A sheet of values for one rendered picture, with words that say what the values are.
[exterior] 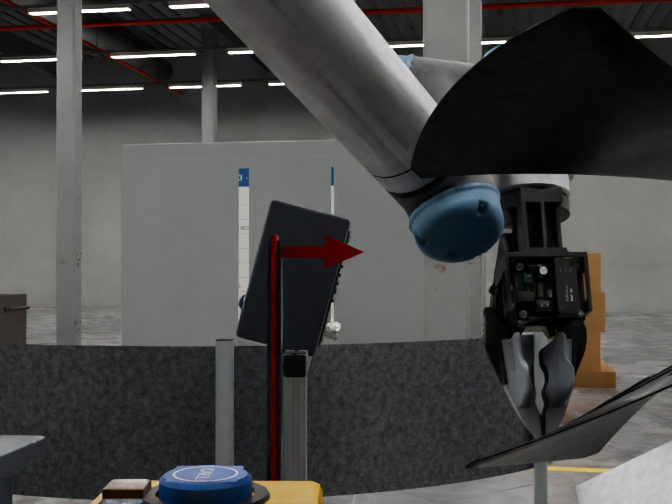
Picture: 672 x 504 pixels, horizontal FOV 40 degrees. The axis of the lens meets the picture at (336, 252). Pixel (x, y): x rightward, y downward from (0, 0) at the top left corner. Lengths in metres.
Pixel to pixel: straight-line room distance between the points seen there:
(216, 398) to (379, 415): 0.44
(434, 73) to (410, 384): 1.77
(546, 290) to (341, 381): 1.69
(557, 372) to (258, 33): 0.41
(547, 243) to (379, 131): 0.22
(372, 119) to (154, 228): 6.49
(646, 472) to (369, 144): 0.30
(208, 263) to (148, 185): 0.76
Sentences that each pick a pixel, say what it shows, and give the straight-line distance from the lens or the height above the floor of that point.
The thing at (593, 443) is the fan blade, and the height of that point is 1.00.
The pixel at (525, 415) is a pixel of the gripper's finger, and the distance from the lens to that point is 0.83.
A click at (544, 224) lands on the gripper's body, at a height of 1.20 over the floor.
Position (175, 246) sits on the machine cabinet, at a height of 1.27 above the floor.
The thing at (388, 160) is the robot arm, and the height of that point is 1.25.
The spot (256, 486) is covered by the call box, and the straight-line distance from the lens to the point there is 0.42.
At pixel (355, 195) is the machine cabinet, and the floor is 1.64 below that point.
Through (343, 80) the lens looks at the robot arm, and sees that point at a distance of 0.64.
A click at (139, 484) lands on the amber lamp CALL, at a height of 1.08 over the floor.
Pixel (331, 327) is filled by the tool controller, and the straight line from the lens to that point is 1.26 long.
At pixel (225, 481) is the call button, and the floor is 1.08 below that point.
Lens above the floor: 1.18
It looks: level
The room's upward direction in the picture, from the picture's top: straight up
